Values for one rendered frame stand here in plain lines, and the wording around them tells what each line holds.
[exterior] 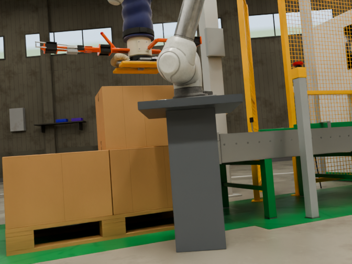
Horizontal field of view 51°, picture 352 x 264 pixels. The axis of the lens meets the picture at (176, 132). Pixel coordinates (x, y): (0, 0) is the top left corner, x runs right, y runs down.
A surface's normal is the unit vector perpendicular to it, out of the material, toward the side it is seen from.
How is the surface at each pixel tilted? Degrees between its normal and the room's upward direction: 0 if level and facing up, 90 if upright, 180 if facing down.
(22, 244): 90
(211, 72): 90
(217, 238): 90
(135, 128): 90
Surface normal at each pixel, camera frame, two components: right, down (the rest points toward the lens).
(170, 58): -0.35, 0.22
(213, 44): 0.37, -0.08
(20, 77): -0.03, -0.05
